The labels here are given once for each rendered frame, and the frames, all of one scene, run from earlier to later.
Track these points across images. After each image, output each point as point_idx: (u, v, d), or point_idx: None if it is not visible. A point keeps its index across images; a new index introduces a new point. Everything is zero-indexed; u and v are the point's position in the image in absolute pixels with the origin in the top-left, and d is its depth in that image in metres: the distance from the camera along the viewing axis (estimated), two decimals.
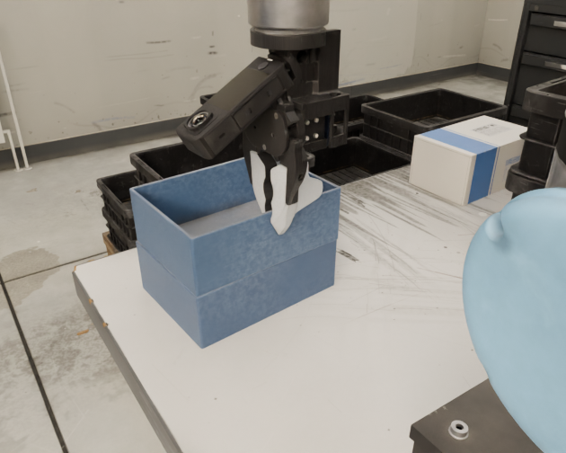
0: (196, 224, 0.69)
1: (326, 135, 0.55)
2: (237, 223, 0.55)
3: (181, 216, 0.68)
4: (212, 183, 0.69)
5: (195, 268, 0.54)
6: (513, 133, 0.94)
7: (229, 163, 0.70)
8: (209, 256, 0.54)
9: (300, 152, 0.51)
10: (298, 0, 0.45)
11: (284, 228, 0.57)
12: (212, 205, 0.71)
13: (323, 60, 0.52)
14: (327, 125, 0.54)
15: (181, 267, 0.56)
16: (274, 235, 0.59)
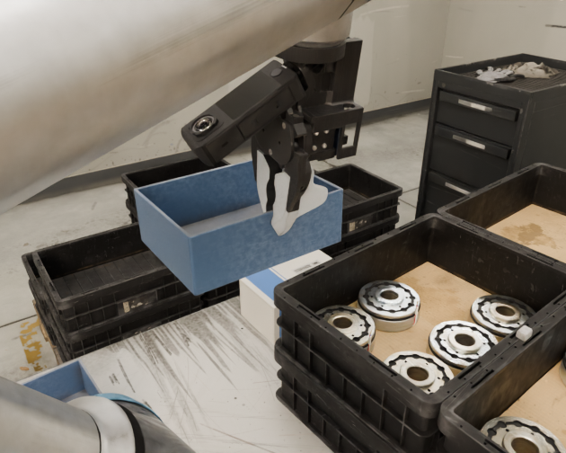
0: (200, 225, 0.69)
1: (335, 145, 0.54)
2: (236, 222, 0.55)
3: (185, 217, 0.69)
4: (216, 185, 0.70)
5: (193, 267, 0.54)
6: None
7: (234, 164, 0.70)
8: (207, 255, 0.55)
9: (305, 164, 0.50)
10: None
11: (283, 231, 0.57)
12: (216, 207, 0.71)
13: (340, 71, 0.50)
14: (337, 136, 0.53)
15: (181, 266, 0.57)
16: (274, 235, 0.59)
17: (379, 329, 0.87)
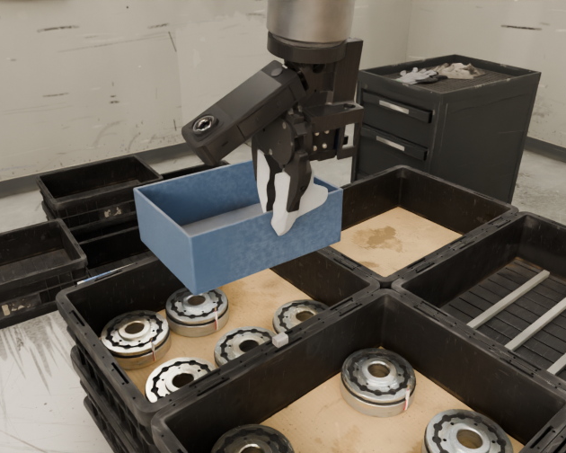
0: (199, 225, 0.69)
1: (336, 145, 0.54)
2: (236, 222, 0.55)
3: (184, 217, 0.69)
4: (216, 184, 0.70)
5: (193, 267, 0.54)
6: None
7: (234, 164, 0.70)
8: (207, 255, 0.55)
9: (305, 164, 0.50)
10: (318, 14, 0.43)
11: (283, 231, 0.57)
12: (216, 206, 0.71)
13: (341, 71, 0.50)
14: (338, 136, 0.53)
15: (181, 266, 0.57)
16: (274, 235, 0.59)
17: (181, 334, 0.86)
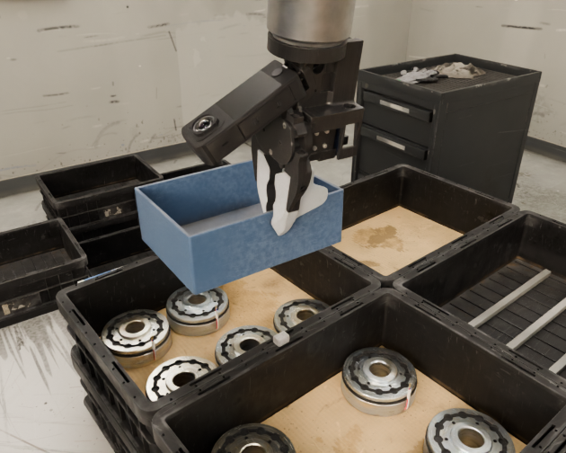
0: (200, 224, 0.69)
1: (336, 145, 0.54)
2: (236, 222, 0.55)
3: (186, 216, 0.69)
4: (217, 184, 0.70)
5: (192, 266, 0.54)
6: None
7: (235, 164, 0.70)
8: (207, 254, 0.55)
9: (305, 164, 0.50)
10: (318, 14, 0.43)
11: (283, 231, 0.57)
12: (217, 206, 0.71)
13: (341, 71, 0.50)
14: (338, 136, 0.53)
15: (181, 265, 0.57)
16: (274, 235, 0.59)
17: (181, 333, 0.86)
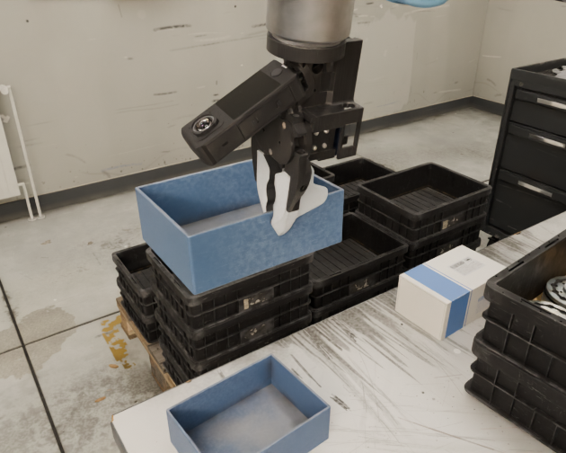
0: (201, 224, 0.69)
1: (335, 145, 0.54)
2: (235, 222, 0.55)
3: (187, 216, 0.69)
4: (218, 184, 0.70)
5: (192, 266, 0.54)
6: (485, 271, 1.09)
7: (235, 164, 0.70)
8: (207, 254, 0.55)
9: (305, 164, 0.50)
10: (317, 13, 0.43)
11: (283, 231, 0.57)
12: (218, 206, 0.71)
13: (340, 71, 0.50)
14: (337, 136, 0.53)
15: (181, 265, 0.57)
16: (274, 235, 0.59)
17: None
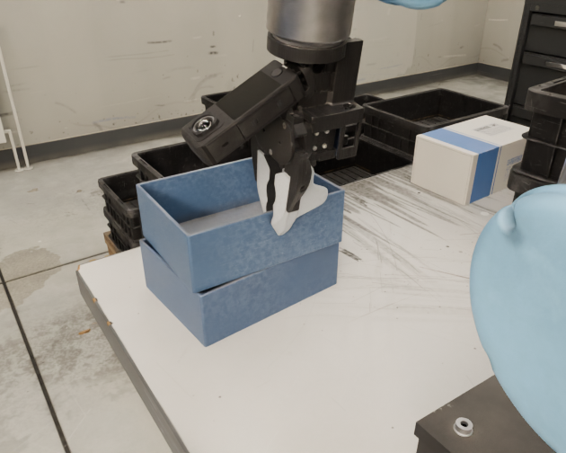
0: (202, 221, 0.69)
1: (336, 145, 0.54)
2: (235, 221, 0.55)
3: (187, 213, 0.69)
4: (219, 182, 0.70)
5: (191, 265, 0.54)
6: (515, 133, 0.95)
7: (237, 162, 0.70)
8: (207, 254, 0.55)
9: (305, 164, 0.50)
10: (318, 14, 0.43)
11: (283, 231, 0.57)
12: (219, 203, 0.71)
13: (341, 71, 0.50)
14: (338, 136, 0.53)
15: (180, 263, 0.57)
16: (274, 235, 0.59)
17: None
